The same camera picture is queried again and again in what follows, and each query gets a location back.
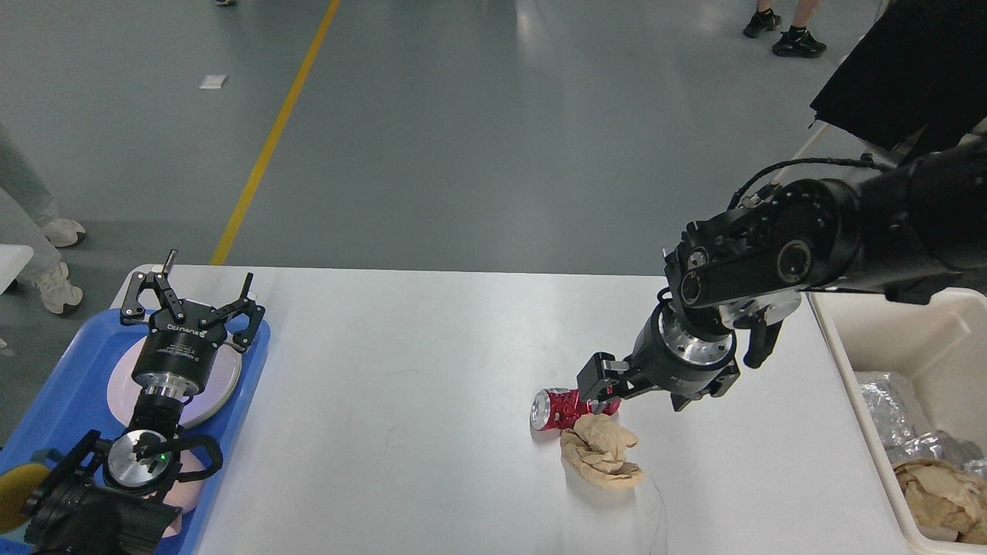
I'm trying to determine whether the brown paper ball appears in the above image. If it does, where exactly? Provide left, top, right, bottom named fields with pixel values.
left=893, top=458, right=986, bottom=545

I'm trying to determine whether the crushed red soda can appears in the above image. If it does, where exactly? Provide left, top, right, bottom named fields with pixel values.
left=529, top=388, right=621, bottom=431

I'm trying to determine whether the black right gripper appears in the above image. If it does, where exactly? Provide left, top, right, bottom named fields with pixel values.
left=577, top=304, right=740, bottom=415

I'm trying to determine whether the teal and yellow mug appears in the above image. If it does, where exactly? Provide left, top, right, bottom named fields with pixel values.
left=1, top=449, right=60, bottom=534

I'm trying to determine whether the tan napkin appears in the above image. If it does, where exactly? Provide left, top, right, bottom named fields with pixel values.
left=560, top=414, right=645, bottom=489

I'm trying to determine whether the person with black sneakers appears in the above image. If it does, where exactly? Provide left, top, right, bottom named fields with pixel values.
left=743, top=1, right=828, bottom=59

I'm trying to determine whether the white side table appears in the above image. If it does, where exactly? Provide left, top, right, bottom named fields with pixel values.
left=0, top=244, right=34, bottom=294

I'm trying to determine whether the blue plastic tray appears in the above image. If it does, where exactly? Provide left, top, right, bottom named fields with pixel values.
left=1, top=309, right=271, bottom=554

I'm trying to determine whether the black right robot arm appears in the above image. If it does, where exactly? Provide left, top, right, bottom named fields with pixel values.
left=578, top=138, right=986, bottom=413

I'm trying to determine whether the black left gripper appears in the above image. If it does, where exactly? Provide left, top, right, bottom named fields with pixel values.
left=119, top=248, right=266, bottom=403

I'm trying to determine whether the pink mug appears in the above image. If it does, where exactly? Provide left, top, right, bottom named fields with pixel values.
left=161, top=451, right=205, bottom=540

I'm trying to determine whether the beige plastic bin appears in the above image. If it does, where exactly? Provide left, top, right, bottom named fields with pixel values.
left=808, top=288, right=986, bottom=554

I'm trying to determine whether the foil wrapper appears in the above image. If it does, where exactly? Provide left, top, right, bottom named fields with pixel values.
left=854, top=372, right=930, bottom=449
left=885, top=431, right=986, bottom=481

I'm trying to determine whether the pink plate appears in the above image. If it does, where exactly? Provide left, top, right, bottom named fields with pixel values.
left=106, top=338, right=242, bottom=429

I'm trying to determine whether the person in grey trousers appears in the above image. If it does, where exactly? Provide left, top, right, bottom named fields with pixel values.
left=1, top=127, right=87, bottom=317

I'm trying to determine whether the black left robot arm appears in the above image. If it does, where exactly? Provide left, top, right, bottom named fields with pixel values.
left=2, top=254, right=269, bottom=554

